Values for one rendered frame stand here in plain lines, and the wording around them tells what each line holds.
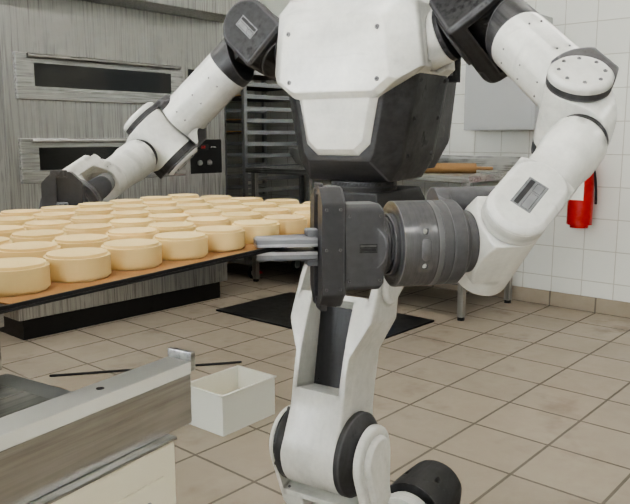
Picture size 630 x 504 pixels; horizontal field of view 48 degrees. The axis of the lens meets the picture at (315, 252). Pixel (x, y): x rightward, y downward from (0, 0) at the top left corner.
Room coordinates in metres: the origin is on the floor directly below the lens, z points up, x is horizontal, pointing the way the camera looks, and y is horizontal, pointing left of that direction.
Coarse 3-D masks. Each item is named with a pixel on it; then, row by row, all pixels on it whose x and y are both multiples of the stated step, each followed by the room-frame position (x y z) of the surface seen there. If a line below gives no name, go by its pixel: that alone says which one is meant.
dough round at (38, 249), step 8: (0, 248) 0.56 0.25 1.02; (8, 248) 0.56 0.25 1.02; (16, 248) 0.56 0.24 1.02; (24, 248) 0.56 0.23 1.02; (32, 248) 0.56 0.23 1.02; (40, 248) 0.56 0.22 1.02; (48, 248) 0.57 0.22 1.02; (56, 248) 0.58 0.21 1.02; (0, 256) 0.56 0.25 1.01; (8, 256) 0.56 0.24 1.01; (16, 256) 0.55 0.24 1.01; (24, 256) 0.56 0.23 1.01; (32, 256) 0.56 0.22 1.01; (40, 256) 0.56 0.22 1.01
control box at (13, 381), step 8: (0, 376) 0.77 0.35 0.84; (8, 376) 0.77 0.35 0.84; (16, 376) 0.77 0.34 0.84; (8, 384) 0.74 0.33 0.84; (16, 384) 0.74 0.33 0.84; (24, 384) 0.74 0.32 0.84; (32, 384) 0.74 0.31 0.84; (40, 384) 0.74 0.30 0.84; (32, 392) 0.72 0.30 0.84; (40, 392) 0.72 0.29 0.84; (48, 392) 0.72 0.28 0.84; (56, 392) 0.72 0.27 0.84; (64, 392) 0.72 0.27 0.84
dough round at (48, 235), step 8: (16, 232) 0.66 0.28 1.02; (24, 232) 0.66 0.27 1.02; (32, 232) 0.66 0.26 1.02; (40, 232) 0.66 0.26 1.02; (48, 232) 0.66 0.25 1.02; (56, 232) 0.66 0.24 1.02; (64, 232) 0.68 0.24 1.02; (16, 240) 0.64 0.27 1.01; (24, 240) 0.63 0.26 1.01; (32, 240) 0.63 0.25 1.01; (40, 240) 0.64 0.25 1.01; (48, 240) 0.64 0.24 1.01
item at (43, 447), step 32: (192, 352) 0.64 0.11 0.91; (96, 384) 0.57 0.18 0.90; (128, 384) 0.57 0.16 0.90; (160, 384) 0.60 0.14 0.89; (32, 416) 0.50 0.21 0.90; (64, 416) 0.52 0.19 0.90; (96, 416) 0.54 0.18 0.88; (128, 416) 0.57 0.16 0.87; (160, 416) 0.60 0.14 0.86; (0, 448) 0.47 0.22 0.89; (32, 448) 0.49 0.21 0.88; (64, 448) 0.51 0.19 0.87; (96, 448) 0.54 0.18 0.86; (128, 448) 0.57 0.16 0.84; (0, 480) 0.47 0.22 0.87; (32, 480) 0.49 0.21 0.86; (64, 480) 0.51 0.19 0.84
